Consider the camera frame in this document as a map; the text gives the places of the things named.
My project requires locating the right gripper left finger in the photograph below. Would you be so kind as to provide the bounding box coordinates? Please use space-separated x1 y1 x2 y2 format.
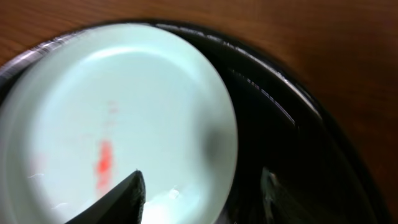
67 170 146 224

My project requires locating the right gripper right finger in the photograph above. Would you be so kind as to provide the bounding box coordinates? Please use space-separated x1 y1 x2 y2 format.
260 167 320 224

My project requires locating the light blue top plate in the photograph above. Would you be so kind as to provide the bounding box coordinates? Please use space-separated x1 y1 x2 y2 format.
1 24 238 223

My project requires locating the black round tray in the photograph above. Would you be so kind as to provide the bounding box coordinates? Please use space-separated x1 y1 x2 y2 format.
1 20 391 223

